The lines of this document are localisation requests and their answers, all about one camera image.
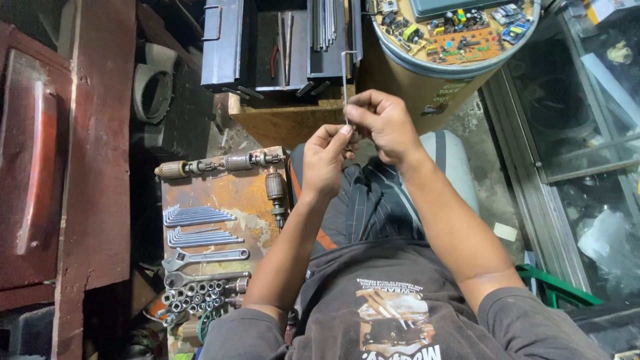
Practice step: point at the heap of circuit boards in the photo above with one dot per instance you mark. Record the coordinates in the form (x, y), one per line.
(450, 37)

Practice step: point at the white paper scrap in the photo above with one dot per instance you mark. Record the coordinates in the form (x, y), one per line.
(505, 232)

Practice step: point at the wooden crate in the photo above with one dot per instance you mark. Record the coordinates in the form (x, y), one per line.
(280, 120)

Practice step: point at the long L-shaped hex key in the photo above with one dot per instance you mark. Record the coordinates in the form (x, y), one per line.
(344, 75)

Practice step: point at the green metal frame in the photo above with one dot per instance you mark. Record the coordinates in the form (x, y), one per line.
(555, 287)

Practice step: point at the person's right hand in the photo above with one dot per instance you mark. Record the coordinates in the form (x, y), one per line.
(390, 127)

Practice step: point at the row of silver hex keys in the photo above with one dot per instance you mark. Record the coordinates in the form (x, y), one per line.
(200, 238)
(195, 216)

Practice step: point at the grey motor armature with gear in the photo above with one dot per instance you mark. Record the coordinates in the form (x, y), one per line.
(245, 161)

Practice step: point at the open grey metal toolbox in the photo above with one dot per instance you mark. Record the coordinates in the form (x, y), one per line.
(265, 50)

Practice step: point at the large socket adapter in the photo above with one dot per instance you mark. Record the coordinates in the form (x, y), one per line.
(240, 285)
(235, 302)

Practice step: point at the brown wound motor armature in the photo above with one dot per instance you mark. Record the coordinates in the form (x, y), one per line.
(175, 170)

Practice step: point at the bundle of metal rods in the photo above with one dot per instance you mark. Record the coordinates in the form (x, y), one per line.
(324, 22)

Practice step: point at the group of small sockets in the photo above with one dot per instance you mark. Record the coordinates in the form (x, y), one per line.
(195, 297)

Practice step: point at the glass display cabinet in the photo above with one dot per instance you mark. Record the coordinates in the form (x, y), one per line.
(585, 150)

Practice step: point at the silver ratchet wrench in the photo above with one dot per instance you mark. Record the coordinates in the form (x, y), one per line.
(195, 279)

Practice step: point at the person's right fingers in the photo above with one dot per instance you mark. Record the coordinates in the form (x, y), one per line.
(362, 112)

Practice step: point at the brown cardboard drum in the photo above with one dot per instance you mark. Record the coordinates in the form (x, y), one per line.
(430, 85)

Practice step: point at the grey device casing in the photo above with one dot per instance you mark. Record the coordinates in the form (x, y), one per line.
(450, 7)

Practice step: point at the person's left hand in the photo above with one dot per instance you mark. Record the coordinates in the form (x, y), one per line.
(322, 165)

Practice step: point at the dark printed shirt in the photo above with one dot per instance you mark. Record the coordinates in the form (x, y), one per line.
(400, 310)

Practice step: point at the red wooden cabinet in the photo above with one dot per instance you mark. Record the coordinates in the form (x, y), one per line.
(65, 175)

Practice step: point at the dark striped trousers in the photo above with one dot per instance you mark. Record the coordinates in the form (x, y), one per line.
(375, 205)

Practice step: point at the white plastic seat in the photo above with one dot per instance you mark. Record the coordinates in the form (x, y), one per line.
(452, 165)

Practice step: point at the silver adjustable wrench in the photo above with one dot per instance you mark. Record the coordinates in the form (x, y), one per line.
(200, 258)

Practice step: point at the white plastic pipe fitting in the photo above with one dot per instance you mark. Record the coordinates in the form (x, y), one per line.
(152, 90)

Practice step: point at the small motor armature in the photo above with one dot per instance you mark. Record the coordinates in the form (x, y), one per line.
(275, 192)

